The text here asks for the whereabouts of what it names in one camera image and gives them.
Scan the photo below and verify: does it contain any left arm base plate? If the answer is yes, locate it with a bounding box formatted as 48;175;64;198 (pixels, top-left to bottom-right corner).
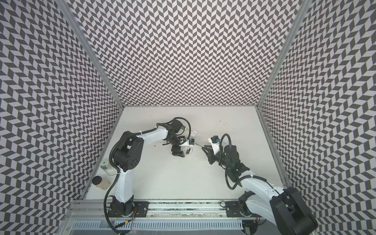
107;200;149;218

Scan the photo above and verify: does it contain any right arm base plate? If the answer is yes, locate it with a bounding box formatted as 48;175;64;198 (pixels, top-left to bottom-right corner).
224;201;258;219

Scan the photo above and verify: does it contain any brown jar black lid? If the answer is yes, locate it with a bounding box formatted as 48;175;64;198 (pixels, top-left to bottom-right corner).
92;176;111;191

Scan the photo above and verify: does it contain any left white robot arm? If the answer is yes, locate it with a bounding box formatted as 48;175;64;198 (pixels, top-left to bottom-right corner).
104;117;192;217

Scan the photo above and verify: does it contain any white remote with green buttons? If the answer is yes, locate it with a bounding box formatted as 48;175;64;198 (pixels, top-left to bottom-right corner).
183;126;193;136

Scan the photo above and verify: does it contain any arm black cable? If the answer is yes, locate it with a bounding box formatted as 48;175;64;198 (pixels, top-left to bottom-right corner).
218;133;268;191
158;117;192;142

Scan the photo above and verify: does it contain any clear jar left side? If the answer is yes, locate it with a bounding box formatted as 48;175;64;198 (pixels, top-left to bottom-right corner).
100;160;117;176

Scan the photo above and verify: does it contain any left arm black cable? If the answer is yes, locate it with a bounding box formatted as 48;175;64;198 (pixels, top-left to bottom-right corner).
158;117;192;142

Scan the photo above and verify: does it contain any small white remote control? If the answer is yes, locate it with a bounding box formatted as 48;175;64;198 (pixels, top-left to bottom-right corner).
182;146;193;156

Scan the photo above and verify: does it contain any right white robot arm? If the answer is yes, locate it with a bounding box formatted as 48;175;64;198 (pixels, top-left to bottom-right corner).
201;144;318;235

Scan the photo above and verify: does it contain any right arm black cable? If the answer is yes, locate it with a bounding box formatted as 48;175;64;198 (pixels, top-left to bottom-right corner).
218;133;268;191

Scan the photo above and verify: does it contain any aluminium front rail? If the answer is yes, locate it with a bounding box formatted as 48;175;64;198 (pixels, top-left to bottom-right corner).
65;199;259;220

